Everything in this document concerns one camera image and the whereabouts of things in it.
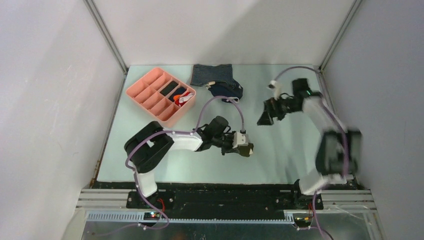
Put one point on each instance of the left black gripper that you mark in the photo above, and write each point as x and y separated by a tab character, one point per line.
229	149

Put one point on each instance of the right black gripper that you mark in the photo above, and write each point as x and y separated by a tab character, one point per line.
271	111

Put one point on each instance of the olive green underwear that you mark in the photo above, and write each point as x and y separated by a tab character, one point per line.
246	149

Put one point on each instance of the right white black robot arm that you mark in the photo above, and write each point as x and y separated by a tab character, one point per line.
340	147

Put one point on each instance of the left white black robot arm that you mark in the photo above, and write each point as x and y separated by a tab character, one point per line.
147	148

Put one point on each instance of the navy blue underwear white trim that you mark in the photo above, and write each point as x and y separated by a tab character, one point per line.
232	91

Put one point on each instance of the grey striped folded underwear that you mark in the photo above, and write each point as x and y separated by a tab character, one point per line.
204	74

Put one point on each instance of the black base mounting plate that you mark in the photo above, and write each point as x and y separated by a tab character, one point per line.
231	201

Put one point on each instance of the red white rolled garment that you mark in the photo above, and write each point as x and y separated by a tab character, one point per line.
182	99

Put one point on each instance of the navy rolled garment in tray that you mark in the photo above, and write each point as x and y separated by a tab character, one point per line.
176	94

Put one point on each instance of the black rolled garment in tray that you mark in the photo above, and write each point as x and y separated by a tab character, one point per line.
169	87

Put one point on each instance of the pink divided organizer tray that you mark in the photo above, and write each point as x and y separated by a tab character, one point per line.
145	93

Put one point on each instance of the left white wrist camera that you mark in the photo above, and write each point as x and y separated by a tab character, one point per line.
240	139

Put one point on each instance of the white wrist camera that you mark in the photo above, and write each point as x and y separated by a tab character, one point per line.
240	139
276	88

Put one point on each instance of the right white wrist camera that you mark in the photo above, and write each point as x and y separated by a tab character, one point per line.
276	88

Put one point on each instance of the grey slotted cable duct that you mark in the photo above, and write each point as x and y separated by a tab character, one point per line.
144	217

